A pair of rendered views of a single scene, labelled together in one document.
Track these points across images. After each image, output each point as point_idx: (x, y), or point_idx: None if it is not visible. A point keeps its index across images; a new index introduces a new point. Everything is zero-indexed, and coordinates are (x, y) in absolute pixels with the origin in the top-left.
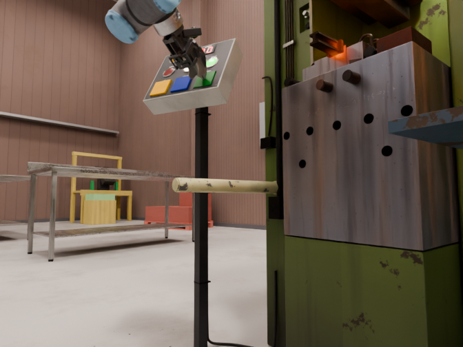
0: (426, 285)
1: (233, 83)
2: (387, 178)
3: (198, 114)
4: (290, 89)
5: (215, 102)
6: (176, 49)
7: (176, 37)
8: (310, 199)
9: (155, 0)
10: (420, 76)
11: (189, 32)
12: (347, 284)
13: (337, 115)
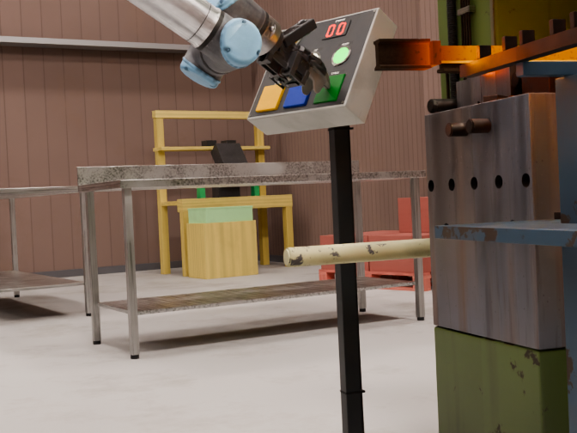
0: (543, 389)
1: (376, 86)
2: (513, 261)
3: (331, 131)
4: (432, 118)
5: (347, 121)
6: (276, 68)
7: (274, 54)
8: (454, 278)
9: (229, 63)
10: (546, 134)
11: (294, 36)
12: (487, 390)
13: (474, 169)
